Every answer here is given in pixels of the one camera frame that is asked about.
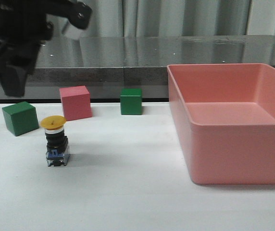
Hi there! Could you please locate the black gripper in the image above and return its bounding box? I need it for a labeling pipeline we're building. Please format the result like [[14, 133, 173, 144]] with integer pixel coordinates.
[[0, 0, 53, 97]]

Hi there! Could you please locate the yellow push button switch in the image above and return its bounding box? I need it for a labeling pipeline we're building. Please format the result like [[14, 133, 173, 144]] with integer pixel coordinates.
[[40, 115, 70, 167]]

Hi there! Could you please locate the black white robot arm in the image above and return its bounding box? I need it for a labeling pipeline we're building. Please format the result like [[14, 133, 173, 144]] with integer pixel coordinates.
[[0, 0, 92, 97]]

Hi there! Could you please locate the left green wooden cube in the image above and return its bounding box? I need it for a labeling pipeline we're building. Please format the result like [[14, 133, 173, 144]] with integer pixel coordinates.
[[2, 102, 39, 136]]

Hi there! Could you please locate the green wooden cube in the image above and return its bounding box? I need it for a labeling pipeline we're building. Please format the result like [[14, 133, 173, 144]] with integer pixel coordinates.
[[2, 102, 39, 136], [120, 89, 142, 115]]

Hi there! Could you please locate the pink wooden cube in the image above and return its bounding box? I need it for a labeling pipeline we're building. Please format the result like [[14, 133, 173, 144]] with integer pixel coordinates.
[[59, 86, 92, 121]]

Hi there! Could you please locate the dark grey stone counter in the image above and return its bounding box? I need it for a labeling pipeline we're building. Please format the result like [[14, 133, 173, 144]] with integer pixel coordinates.
[[0, 35, 275, 101]]

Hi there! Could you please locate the grey curtain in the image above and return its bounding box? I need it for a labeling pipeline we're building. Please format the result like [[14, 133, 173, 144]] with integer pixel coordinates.
[[0, 0, 275, 39]]

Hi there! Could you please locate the right green wooden cube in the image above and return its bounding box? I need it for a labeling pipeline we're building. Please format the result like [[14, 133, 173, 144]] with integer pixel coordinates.
[[120, 89, 142, 115]]

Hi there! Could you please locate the pink plastic bin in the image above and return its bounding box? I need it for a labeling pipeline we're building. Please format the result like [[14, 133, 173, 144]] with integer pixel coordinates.
[[167, 64, 275, 184]]

